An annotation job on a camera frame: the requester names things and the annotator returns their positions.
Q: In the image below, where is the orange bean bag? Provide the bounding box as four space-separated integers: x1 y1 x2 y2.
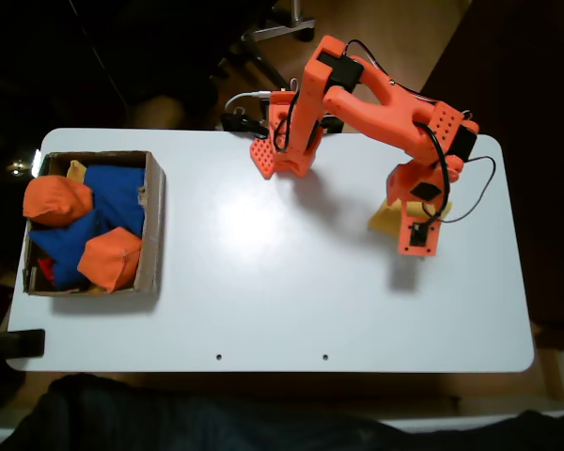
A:
77 226 143 293
22 174 95 226

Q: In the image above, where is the person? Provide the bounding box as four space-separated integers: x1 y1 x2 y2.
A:
0 373 564 451

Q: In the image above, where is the blue bean bag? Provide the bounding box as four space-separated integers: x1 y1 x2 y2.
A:
28 210 112 291
82 163 147 236

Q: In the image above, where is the orange camera mount plate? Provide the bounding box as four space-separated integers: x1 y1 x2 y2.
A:
397 201 441 258

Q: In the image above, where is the white usb cable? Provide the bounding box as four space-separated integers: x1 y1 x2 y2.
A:
225 89 272 114

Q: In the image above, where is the black camera cable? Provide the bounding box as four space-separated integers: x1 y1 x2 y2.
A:
415 155 497 234

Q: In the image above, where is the black chair base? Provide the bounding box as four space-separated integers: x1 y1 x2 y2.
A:
209 39 288 93

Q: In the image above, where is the cardboard box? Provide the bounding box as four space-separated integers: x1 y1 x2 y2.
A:
22 149 166 298

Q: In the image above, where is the grey metal stand base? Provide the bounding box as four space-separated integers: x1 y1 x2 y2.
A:
242 0 316 43

